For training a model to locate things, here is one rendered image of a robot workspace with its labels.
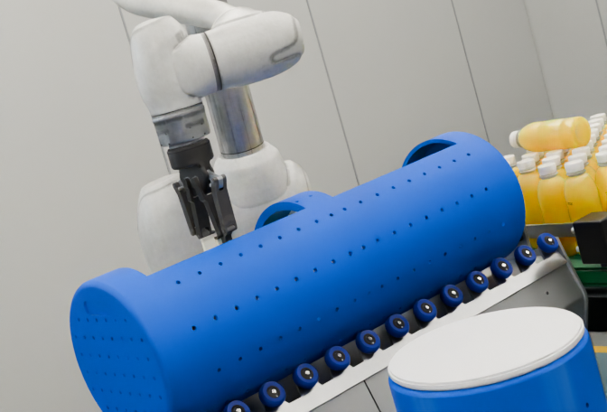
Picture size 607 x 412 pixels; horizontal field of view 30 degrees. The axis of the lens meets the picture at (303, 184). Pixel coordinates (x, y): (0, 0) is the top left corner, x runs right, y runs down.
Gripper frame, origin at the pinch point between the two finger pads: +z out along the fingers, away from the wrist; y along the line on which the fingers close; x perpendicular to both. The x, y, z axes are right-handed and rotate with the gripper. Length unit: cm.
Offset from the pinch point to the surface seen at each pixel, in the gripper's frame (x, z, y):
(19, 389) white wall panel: 65, 77, -274
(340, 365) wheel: 8.9, 23.2, 12.1
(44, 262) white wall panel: 93, 33, -277
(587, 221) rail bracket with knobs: 71, 19, 21
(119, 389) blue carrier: -25.1, 13.8, -1.1
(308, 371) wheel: 2.7, 21.8, 11.3
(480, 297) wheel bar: 47, 26, 11
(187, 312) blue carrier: -17.2, 3.2, 13.1
